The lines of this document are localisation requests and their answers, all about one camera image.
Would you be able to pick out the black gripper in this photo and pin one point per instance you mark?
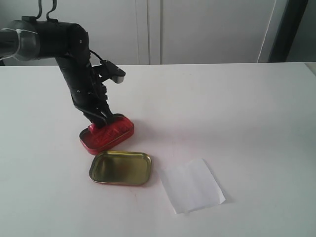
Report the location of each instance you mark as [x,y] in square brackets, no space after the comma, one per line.
[90,98]

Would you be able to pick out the red ink pad tin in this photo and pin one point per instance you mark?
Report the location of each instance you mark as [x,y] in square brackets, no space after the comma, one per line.
[108,136]

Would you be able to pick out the white cabinet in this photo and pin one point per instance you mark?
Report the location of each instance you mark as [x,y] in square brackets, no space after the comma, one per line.
[130,32]

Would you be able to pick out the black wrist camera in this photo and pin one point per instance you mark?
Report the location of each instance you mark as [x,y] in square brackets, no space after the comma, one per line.
[108,70]

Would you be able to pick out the dark door frame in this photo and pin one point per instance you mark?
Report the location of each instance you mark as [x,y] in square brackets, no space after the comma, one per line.
[287,30]

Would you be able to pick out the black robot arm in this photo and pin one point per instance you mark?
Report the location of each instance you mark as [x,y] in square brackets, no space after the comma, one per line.
[68,43]

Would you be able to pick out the gold tin lid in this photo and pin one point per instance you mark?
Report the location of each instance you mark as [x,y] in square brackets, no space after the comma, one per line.
[121,168]

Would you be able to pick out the red stamp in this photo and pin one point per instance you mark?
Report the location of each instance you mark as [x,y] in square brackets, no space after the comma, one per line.
[93,129]

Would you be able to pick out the white paper sheet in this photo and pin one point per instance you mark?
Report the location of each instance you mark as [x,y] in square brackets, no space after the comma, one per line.
[191,187]

